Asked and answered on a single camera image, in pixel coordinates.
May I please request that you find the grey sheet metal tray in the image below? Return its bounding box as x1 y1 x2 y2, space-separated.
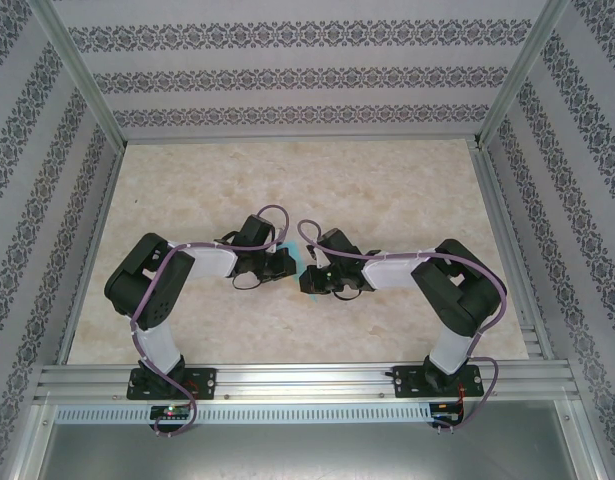
29 399 601 480

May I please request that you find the circuit board with green light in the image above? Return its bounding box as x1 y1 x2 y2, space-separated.
150 405 191 420

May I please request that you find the long aluminium mounting rail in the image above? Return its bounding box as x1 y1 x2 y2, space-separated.
34 363 581 401

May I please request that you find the thin aluminium wall rail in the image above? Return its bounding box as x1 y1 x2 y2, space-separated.
122 133 481 146

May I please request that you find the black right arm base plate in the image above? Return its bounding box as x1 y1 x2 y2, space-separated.
392 364 486 400

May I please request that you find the slotted grey cable duct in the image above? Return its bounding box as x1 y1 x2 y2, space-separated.
54 403 433 424

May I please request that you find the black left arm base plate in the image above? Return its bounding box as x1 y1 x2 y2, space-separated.
128 367 218 401

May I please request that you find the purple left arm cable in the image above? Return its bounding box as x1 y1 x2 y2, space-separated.
129 204 292 439

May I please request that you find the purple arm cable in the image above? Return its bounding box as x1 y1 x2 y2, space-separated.
297 219 508 435
129 204 292 439

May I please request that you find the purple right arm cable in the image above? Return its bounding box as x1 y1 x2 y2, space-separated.
297 219 508 435

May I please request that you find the narrow aluminium side rail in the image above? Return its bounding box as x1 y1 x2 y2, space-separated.
54 142 128 366

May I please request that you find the wide aluminium side rail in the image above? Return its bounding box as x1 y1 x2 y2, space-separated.
469 142 556 364

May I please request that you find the aluminium frame post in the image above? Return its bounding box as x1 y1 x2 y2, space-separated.
30 0 127 149
474 0 573 149

